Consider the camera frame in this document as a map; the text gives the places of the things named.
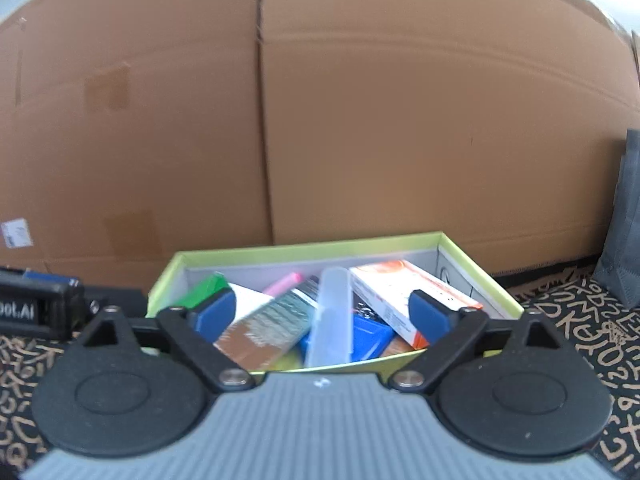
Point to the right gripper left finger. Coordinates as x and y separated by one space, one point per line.
192 334

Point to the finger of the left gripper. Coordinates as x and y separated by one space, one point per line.
48 277
40 309

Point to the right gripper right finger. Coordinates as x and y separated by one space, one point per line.
451 337

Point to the white orange medicine box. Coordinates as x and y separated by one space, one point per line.
386 287

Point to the blue plastic container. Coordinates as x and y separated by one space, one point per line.
369 340

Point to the teal purple long box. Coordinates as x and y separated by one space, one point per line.
270 332

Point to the steel wool scrubber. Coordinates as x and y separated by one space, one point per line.
362 309

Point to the translucent blue plastic case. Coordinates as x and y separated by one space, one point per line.
330 338

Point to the copper tan long box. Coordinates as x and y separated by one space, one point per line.
396 346

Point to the yellow medicine box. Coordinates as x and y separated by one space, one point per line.
247 301

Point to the small green box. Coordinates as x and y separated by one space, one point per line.
207 287

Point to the white shipping label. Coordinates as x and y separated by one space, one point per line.
16 234

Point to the lime green open box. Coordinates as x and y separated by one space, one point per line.
259 267

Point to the large brown cardboard box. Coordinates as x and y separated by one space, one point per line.
135 129

